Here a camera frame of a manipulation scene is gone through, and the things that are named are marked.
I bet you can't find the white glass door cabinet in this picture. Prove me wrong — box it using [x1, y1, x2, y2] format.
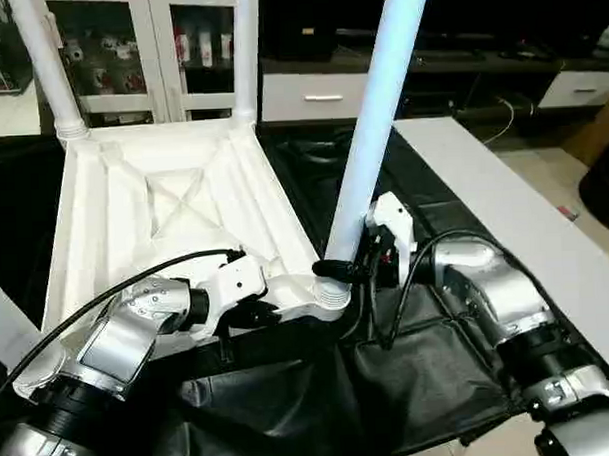
[31, 0, 270, 129]

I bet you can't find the white side board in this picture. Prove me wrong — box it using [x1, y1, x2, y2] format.
[394, 111, 609, 382]

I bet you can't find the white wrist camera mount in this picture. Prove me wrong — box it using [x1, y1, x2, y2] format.
[188, 251, 271, 339]
[365, 190, 421, 289]

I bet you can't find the brown cardboard box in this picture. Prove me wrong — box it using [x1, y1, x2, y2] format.
[560, 89, 609, 168]

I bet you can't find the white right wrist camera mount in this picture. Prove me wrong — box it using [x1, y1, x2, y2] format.
[365, 190, 421, 289]

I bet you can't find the white plastic table top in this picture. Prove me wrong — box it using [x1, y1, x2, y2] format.
[1, 111, 357, 401]

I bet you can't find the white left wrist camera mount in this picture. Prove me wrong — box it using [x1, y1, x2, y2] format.
[188, 251, 271, 339]

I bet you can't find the black plastic mat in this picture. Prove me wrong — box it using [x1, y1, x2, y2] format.
[0, 112, 554, 456]

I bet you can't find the white drawer unit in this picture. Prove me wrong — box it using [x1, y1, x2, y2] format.
[260, 70, 374, 125]
[536, 68, 609, 110]

